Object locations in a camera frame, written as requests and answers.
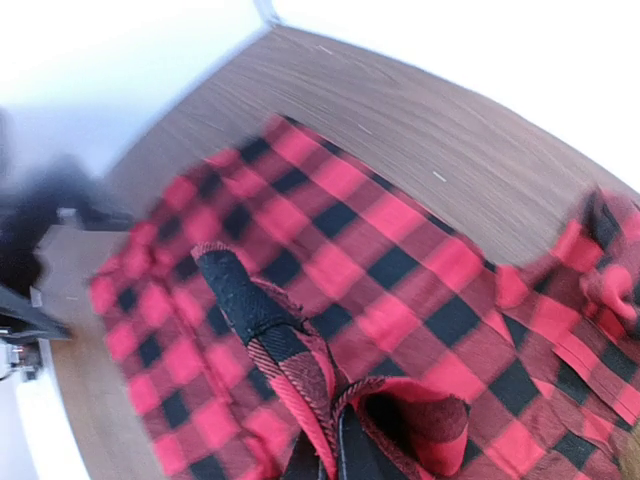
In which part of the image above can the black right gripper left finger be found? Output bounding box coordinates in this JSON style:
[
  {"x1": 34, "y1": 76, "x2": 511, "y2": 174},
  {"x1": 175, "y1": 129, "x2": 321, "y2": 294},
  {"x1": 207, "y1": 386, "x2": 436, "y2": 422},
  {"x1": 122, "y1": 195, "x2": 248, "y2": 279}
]
[{"x1": 282, "y1": 439, "x2": 323, "y2": 480}]

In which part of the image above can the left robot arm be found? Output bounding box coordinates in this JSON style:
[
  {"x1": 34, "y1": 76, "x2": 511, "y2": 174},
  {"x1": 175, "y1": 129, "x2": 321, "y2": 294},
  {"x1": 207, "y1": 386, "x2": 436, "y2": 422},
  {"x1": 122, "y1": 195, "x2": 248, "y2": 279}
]
[{"x1": 1, "y1": 155, "x2": 134, "y2": 345}]

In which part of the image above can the aluminium corner post left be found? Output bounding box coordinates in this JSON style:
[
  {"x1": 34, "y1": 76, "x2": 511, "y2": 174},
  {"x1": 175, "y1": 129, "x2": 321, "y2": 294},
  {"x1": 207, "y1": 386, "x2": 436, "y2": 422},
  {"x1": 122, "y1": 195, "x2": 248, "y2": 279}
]
[{"x1": 253, "y1": 0, "x2": 282, "y2": 26}]

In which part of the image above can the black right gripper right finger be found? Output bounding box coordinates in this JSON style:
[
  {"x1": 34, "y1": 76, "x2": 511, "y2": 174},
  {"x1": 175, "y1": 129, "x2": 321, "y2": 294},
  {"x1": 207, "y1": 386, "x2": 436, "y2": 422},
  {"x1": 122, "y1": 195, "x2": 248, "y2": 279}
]
[{"x1": 338, "y1": 409, "x2": 400, "y2": 480}]

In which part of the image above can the red black plaid shirt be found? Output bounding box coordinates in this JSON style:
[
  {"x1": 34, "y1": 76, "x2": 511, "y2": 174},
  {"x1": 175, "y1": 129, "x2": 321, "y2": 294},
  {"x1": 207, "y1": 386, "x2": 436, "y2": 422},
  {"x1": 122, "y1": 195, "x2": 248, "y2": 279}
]
[{"x1": 91, "y1": 117, "x2": 639, "y2": 479}]

